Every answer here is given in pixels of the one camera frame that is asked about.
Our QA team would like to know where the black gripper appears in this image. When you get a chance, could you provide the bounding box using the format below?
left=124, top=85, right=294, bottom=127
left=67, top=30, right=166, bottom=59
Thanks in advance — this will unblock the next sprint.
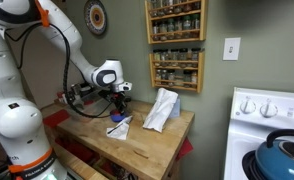
left=109, top=90, right=132, bottom=116

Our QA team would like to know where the blue plastic cup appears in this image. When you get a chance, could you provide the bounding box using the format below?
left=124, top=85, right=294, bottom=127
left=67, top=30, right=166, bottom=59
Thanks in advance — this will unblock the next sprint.
left=109, top=109, right=127, bottom=123

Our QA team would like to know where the clear plastic case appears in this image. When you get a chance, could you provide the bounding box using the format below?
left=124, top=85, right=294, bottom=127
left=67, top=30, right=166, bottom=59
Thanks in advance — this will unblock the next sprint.
left=66, top=93, right=103, bottom=118

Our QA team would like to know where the red silicone mat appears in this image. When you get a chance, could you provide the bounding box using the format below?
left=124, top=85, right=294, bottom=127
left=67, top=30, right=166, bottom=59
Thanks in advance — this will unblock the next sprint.
left=42, top=109, right=71, bottom=128

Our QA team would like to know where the wooden bench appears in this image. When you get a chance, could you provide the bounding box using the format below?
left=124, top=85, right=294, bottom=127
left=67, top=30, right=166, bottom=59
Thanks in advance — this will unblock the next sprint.
left=53, top=143, right=108, bottom=180

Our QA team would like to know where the red cloth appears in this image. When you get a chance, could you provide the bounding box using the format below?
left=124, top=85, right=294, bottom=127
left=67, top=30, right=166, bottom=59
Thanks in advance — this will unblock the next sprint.
left=176, top=137, right=195, bottom=161

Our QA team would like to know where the wooden spice rack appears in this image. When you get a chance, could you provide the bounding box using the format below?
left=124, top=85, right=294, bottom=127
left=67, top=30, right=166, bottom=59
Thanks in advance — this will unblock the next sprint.
left=144, top=0, right=208, bottom=45
left=149, top=49, right=205, bottom=94

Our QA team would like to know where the white stove knob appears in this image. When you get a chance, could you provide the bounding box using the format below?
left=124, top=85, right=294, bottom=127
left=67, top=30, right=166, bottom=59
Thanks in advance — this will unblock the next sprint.
left=240, top=96, right=257, bottom=115
left=259, top=98, right=279, bottom=118

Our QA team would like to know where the white stove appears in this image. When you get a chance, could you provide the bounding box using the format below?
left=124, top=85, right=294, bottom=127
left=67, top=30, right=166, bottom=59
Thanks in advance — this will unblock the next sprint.
left=223, top=87, right=294, bottom=180

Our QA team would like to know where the black stove burner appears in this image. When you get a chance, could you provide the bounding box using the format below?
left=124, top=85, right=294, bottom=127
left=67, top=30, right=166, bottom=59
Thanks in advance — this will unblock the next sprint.
left=241, top=149, right=265, bottom=180

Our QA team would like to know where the blue kettle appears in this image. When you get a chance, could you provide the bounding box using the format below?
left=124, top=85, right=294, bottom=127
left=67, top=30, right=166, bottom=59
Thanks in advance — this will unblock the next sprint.
left=255, top=129, right=294, bottom=180

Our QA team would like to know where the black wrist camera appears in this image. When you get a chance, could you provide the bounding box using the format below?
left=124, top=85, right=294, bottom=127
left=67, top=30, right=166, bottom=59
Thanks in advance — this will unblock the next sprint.
left=99, top=90, right=114, bottom=100

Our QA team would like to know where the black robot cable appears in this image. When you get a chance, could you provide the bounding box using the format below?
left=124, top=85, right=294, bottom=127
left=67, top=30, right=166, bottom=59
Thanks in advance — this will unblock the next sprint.
left=5, top=23, right=115, bottom=119

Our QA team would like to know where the decorative wall plate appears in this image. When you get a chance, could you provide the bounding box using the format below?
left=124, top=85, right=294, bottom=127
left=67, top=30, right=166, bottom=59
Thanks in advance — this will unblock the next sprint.
left=83, top=0, right=108, bottom=36

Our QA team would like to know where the orange cable clip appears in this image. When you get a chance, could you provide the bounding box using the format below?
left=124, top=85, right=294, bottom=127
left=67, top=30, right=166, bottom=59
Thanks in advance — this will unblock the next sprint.
left=35, top=0, right=51, bottom=28

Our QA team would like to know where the white light switch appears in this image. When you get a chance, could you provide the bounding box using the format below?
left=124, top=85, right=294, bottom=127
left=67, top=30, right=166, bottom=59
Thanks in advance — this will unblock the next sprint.
left=222, top=37, right=241, bottom=61

